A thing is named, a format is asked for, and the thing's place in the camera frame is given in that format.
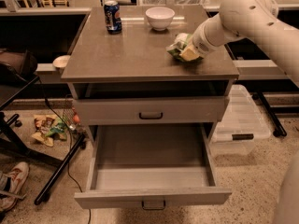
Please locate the wire basket with orange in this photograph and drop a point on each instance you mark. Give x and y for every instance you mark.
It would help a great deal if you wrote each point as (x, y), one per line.
(70, 116)

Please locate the blue soda can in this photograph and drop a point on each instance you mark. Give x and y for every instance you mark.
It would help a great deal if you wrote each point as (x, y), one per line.
(112, 17)

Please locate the grey drawer cabinet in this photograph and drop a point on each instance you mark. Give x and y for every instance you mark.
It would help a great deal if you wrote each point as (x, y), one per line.
(134, 64)

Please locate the white ceramic bowl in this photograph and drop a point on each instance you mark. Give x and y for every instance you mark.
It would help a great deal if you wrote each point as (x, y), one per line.
(159, 18)

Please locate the pile of snack bags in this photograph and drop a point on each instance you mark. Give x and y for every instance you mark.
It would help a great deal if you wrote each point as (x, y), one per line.
(49, 127)

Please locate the green jalapeno chip bag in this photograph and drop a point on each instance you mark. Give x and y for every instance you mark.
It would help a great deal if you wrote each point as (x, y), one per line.
(178, 46)

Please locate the white red sneaker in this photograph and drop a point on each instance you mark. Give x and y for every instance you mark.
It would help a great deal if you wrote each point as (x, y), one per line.
(12, 182)

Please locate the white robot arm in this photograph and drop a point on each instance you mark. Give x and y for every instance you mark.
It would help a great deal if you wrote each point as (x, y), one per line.
(257, 20)

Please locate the black wheeled stand leg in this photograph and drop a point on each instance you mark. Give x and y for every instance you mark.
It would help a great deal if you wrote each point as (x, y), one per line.
(279, 130)

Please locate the clear plastic storage bin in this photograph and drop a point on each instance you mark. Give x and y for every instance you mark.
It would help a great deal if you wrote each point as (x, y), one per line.
(241, 125)

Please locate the dark bag on table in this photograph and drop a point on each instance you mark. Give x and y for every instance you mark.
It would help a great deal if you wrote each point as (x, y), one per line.
(16, 67)

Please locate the closed grey upper drawer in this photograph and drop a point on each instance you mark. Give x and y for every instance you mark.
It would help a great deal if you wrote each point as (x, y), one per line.
(150, 110)

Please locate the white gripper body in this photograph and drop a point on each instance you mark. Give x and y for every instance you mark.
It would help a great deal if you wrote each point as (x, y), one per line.
(202, 43)

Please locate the open grey lower drawer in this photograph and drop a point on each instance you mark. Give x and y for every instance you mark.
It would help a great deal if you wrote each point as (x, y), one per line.
(151, 167)

